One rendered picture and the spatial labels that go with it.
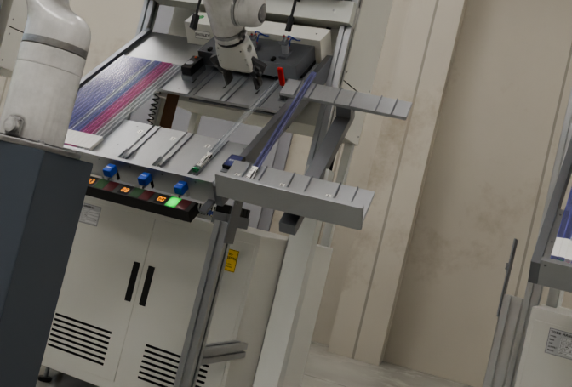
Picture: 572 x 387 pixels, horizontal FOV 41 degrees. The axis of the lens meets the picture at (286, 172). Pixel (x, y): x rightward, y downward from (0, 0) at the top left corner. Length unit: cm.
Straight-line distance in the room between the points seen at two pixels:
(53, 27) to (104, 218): 110
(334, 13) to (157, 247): 90
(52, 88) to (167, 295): 103
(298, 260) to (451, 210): 286
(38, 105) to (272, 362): 86
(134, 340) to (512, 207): 285
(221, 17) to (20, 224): 81
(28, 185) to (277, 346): 80
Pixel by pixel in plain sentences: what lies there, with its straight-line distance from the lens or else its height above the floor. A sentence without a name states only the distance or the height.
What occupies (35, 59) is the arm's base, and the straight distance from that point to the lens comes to 147.
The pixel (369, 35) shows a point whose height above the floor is 137.
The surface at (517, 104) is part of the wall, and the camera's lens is 479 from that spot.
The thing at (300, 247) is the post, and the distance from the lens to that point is 190.
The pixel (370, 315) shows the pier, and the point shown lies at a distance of 449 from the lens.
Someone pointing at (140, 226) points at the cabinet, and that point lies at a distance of 239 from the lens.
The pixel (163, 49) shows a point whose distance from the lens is 263.
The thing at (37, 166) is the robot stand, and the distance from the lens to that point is 139.
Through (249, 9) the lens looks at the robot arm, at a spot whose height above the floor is 115.
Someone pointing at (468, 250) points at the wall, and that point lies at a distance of 469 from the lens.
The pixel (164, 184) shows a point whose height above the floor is 69.
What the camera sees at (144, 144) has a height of 79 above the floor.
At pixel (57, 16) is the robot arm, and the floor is 94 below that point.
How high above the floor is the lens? 69
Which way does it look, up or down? 3 degrees up
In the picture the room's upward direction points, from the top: 14 degrees clockwise
